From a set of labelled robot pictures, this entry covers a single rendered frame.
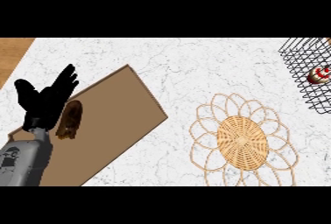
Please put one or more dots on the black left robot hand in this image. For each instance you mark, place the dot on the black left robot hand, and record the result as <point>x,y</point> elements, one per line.
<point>45,102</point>

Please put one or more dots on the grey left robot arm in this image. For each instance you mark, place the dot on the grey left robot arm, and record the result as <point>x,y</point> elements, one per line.
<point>26,160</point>

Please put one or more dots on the woven wicker flower placemat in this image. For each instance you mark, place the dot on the woven wicker flower placemat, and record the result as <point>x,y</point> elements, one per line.
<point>245,141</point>

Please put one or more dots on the red and white cupcake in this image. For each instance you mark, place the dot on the red and white cupcake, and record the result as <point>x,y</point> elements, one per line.
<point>320,75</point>

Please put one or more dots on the brown bread loaf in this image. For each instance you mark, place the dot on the brown bread loaf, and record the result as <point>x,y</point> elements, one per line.
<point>70,119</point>

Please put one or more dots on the brown cutting board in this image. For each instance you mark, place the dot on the brown cutting board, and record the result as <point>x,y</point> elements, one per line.
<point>112,122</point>

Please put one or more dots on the brown wooden surface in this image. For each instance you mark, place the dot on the brown wooden surface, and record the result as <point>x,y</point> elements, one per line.
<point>13,55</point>

